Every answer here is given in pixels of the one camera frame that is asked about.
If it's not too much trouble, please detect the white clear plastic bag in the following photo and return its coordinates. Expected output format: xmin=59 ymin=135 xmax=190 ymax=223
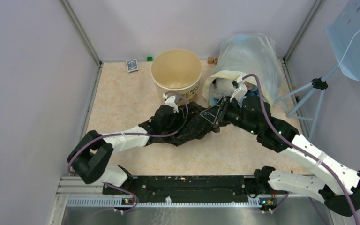
xmin=210 ymin=78 xmax=236 ymax=98

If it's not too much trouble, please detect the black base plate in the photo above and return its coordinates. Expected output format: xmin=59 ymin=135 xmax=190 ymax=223
xmin=104 ymin=174 xmax=289 ymax=204

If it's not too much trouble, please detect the large translucent plastic bag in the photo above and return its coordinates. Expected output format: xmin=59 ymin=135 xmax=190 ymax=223
xmin=202 ymin=33 xmax=283 ymax=105

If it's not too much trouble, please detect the blue tripod stand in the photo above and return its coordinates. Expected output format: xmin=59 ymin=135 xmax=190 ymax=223
xmin=275 ymin=63 xmax=339 ymax=141

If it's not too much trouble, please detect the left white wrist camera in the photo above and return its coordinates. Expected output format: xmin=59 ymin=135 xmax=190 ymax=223
xmin=163 ymin=94 xmax=179 ymax=113

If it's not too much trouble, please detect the black trash bag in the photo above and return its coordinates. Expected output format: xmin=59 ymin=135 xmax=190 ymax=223
xmin=139 ymin=102 xmax=230 ymax=146

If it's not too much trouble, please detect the small wooden block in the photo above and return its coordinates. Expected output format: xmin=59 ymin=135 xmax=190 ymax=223
xmin=207 ymin=57 xmax=218 ymax=65

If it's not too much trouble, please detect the blue plastic bag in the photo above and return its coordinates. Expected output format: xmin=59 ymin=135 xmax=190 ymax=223
xmin=209 ymin=87 xmax=260 ymax=106

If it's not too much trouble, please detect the blue perforated lamp panel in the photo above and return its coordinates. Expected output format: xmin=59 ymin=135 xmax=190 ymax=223
xmin=325 ymin=0 xmax=360 ymax=81

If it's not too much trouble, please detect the white toothed cable rail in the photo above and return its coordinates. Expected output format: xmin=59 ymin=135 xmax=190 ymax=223
xmin=67 ymin=197 xmax=261 ymax=208

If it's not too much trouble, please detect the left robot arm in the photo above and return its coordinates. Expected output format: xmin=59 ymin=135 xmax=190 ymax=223
xmin=67 ymin=105 xmax=189 ymax=194

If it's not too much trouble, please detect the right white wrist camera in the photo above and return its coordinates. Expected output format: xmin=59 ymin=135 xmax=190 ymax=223
xmin=230 ymin=76 xmax=248 ymax=102

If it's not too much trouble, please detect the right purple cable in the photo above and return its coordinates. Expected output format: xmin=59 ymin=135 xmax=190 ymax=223
xmin=242 ymin=74 xmax=360 ymax=225

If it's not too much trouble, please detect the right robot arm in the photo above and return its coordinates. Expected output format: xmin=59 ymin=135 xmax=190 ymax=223
xmin=201 ymin=96 xmax=360 ymax=217

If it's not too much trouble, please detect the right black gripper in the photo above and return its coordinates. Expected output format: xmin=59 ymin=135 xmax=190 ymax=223
xmin=200 ymin=95 xmax=260 ymax=135

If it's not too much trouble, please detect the beige round trash bin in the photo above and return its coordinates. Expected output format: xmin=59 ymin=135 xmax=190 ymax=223
xmin=150 ymin=49 xmax=203 ymax=102

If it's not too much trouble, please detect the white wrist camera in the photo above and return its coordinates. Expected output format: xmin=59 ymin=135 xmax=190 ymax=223
xmin=163 ymin=94 xmax=179 ymax=113
xmin=230 ymin=76 xmax=248 ymax=102

